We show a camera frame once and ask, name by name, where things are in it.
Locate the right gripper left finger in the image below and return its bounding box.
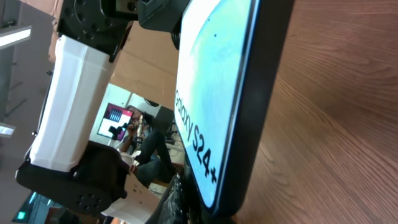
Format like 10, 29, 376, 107
149, 174, 188, 224

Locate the seated person in background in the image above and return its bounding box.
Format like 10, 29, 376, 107
129, 106, 176, 187

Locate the computer monitor in background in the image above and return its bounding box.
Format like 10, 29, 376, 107
97, 103, 134, 141

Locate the Samsung Galaxy smartphone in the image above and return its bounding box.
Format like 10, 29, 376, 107
174, 0, 294, 217

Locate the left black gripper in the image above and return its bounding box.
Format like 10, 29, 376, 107
102, 0, 189, 49

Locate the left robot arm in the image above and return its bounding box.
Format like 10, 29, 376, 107
16, 0, 187, 217

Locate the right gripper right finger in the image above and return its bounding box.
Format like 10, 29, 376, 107
183, 156, 236, 224

